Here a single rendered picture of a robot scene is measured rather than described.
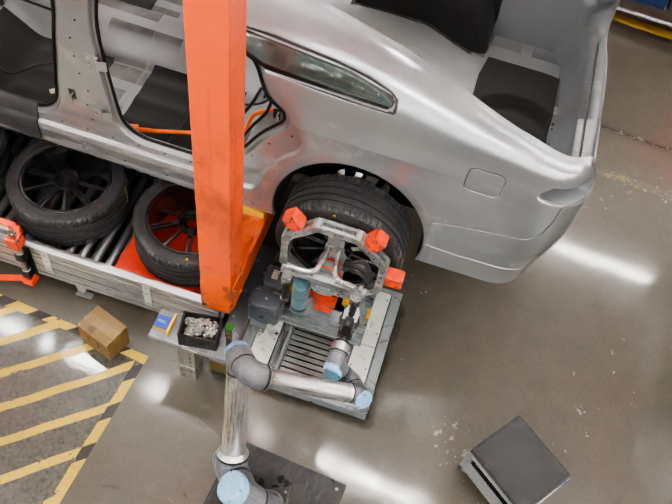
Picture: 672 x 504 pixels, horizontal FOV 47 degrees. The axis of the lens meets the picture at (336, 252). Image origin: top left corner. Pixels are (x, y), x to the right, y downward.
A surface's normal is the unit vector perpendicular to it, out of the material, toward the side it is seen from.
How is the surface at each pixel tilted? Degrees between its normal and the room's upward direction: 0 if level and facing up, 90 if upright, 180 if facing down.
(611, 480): 0
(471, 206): 90
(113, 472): 0
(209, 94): 90
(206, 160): 90
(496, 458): 0
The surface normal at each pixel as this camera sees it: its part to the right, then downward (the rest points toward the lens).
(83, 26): -0.29, 0.67
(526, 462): 0.11, -0.56
